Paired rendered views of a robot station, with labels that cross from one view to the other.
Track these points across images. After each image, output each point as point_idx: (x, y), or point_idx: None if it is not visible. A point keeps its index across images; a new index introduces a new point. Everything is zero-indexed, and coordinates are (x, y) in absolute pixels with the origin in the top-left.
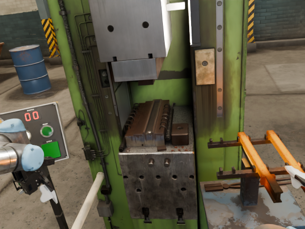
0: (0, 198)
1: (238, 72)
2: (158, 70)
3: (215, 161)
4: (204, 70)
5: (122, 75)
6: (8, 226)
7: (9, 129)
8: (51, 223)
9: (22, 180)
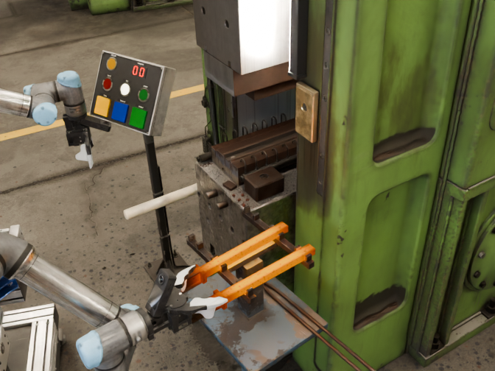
0: (188, 145)
1: (343, 146)
2: (251, 85)
3: None
4: (303, 115)
5: (210, 71)
6: (165, 180)
7: (60, 81)
8: (197, 207)
9: (69, 130)
